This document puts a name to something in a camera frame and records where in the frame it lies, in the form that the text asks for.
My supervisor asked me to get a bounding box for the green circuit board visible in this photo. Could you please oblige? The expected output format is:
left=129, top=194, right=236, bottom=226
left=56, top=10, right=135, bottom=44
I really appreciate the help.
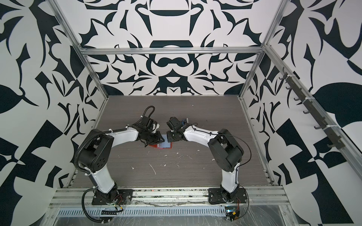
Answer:
left=225, top=206, right=240, bottom=221

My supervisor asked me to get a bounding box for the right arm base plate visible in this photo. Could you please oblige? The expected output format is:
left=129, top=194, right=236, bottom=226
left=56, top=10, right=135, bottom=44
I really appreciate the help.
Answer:
left=207, top=187, right=248, bottom=205

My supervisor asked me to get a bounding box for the blue card stand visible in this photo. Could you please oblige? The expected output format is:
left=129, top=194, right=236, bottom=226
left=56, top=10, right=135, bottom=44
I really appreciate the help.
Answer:
left=181, top=118, right=189, bottom=125

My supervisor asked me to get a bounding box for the left black corrugated cable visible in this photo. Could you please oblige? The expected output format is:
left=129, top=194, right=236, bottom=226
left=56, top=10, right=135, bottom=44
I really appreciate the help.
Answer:
left=81, top=187, right=119, bottom=224

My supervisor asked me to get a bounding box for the red leather card holder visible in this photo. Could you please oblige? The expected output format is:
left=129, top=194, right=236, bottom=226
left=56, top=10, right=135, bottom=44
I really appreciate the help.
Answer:
left=150, top=142, right=172, bottom=149

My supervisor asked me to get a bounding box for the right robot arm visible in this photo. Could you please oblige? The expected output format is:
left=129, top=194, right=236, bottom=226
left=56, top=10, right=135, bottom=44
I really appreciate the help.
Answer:
left=167, top=117, right=247, bottom=205

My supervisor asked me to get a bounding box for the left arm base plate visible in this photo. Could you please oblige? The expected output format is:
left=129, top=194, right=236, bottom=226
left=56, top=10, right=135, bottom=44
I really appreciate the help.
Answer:
left=91, top=189, right=134, bottom=205

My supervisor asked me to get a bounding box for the wall hook rack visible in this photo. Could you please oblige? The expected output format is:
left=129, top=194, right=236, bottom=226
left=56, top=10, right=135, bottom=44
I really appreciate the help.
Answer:
left=280, top=67, right=346, bottom=150

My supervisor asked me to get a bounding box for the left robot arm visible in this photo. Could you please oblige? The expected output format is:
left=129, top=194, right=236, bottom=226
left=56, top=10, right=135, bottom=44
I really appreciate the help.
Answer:
left=74, top=116, right=165, bottom=203

